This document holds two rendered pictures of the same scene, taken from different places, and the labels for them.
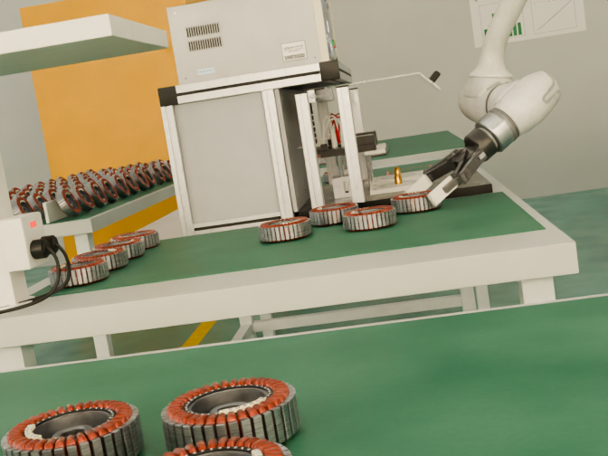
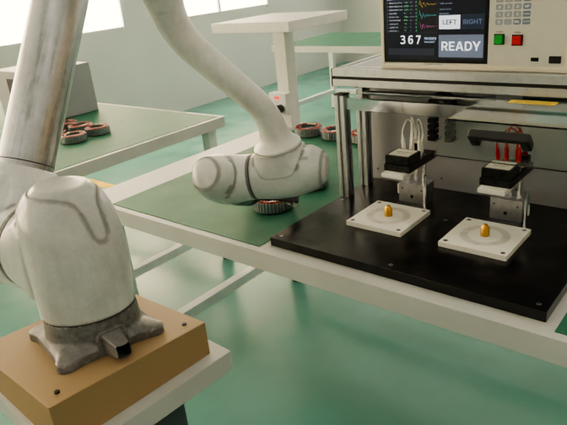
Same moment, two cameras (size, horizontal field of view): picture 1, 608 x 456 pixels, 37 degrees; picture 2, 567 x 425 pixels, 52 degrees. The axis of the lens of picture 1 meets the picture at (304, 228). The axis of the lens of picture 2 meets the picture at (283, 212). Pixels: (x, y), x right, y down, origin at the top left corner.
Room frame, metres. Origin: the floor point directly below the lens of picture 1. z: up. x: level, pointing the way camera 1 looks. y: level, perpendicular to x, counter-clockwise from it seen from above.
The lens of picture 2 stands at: (2.91, -1.48, 1.36)
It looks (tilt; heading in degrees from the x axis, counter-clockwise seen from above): 22 degrees down; 125
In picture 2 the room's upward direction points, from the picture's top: 6 degrees counter-clockwise
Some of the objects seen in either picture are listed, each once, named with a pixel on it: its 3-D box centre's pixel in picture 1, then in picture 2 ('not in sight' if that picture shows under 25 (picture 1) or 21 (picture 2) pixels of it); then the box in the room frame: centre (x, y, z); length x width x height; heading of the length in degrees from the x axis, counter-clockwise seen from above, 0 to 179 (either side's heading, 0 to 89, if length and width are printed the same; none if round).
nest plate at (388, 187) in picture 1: (399, 185); (388, 217); (2.37, -0.26, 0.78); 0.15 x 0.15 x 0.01; 83
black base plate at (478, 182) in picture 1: (394, 188); (436, 231); (2.49, -0.26, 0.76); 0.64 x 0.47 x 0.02; 173
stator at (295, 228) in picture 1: (285, 229); not in sight; (1.89, 0.04, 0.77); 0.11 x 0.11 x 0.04
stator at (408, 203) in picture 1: (415, 202); (272, 201); (2.02, -0.26, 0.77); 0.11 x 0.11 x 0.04
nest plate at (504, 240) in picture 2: (398, 177); (484, 237); (2.61, -0.29, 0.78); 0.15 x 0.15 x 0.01; 83
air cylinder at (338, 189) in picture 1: (343, 185); (416, 190); (2.39, -0.12, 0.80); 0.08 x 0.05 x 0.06; 173
